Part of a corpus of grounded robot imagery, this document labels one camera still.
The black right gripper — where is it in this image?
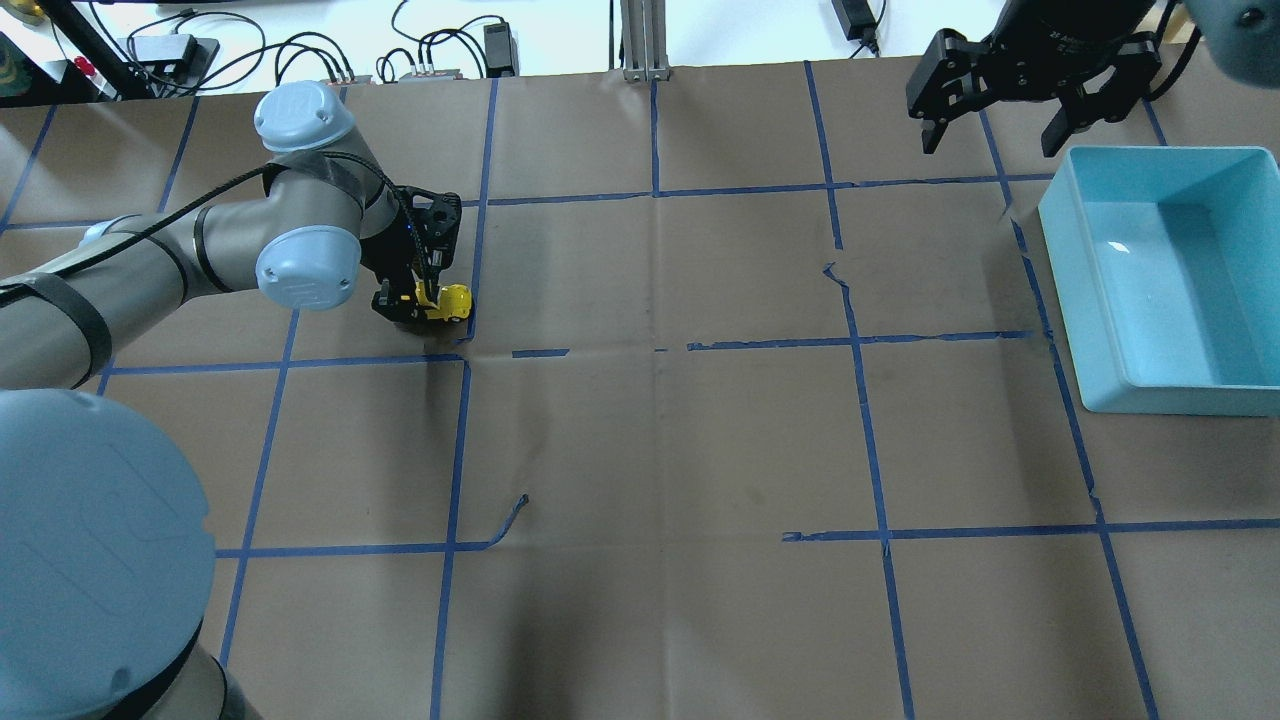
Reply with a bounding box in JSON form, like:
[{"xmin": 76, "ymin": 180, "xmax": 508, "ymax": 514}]
[{"xmin": 906, "ymin": 1, "xmax": 1161, "ymax": 158}]

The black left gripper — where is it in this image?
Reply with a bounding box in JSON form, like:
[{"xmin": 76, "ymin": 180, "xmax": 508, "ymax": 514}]
[{"xmin": 370, "ymin": 186, "xmax": 462, "ymax": 323}]

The yellow toy beetle car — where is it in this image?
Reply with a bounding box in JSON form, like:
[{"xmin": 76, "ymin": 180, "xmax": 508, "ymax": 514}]
[{"xmin": 413, "ymin": 281, "xmax": 474, "ymax": 323}]

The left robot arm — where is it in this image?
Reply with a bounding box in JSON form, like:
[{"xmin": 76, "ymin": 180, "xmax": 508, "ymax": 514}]
[{"xmin": 1, "ymin": 81, "xmax": 471, "ymax": 719}]

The light blue plastic bin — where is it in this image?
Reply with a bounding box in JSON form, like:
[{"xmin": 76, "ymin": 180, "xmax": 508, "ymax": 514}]
[{"xmin": 1038, "ymin": 146, "xmax": 1279, "ymax": 416}]

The black power adapter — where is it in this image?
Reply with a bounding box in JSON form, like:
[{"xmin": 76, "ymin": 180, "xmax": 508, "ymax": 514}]
[{"xmin": 483, "ymin": 20, "xmax": 520, "ymax": 78}]

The aluminium frame post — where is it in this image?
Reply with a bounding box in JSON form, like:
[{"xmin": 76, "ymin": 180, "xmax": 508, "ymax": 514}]
[{"xmin": 620, "ymin": 0, "xmax": 671, "ymax": 83}]

